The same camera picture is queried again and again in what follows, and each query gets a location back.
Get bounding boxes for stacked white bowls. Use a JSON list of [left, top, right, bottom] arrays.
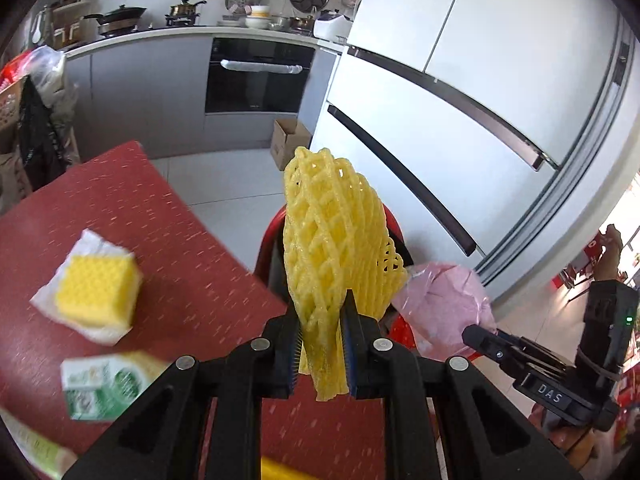
[[244, 6, 271, 29]]

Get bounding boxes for black built-in oven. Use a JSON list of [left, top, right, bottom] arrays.
[[205, 38, 314, 114]]

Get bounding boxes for yellow foam fruit net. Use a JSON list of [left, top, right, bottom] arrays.
[[283, 146, 407, 402]]

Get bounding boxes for white rice cooker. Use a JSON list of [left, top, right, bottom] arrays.
[[312, 10, 352, 44]]

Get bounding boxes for green drink bottle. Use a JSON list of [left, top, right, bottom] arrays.
[[60, 351, 168, 422]]

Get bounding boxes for pink plastic bag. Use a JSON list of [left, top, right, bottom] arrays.
[[392, 262, 497, 362]]

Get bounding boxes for yellow sponge on tissue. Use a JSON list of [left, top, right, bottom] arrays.
[[30, 229, 142, 347]]

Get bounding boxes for black plastic bag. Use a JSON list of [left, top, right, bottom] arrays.
[[17, 76, 67, 191]]

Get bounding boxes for light green spray can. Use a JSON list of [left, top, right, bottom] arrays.
[[1, 408, 77, 480]]

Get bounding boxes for steel cooking pot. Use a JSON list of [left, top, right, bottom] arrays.
[[165, 0, 206, 27]]

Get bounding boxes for white refrigerator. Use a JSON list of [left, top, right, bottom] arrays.
[[312, 0, 639, 302]]

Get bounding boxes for small cardboard box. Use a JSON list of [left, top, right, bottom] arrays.
[[270, 118, 311, 171]]

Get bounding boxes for red plastic chair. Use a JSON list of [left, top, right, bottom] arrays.
[[283, 196, 410, 378]]

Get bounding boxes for black trash bin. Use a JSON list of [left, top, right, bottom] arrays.
[[254, 207, 413, 304]]

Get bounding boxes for grey lower cabinets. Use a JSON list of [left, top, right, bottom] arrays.
[[64, 34, 214, 162]]

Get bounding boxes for red plastic basket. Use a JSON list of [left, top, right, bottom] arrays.
[[0, 51, 30, 91]]

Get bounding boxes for black wok with lid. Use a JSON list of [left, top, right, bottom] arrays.
[[84, 4, 146, 38]]

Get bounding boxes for white plastic bag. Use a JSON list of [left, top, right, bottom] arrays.
[[23, 46, 66, 107]]

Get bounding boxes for person's right hand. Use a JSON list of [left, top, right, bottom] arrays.
[[528, 404, 596, 470]]

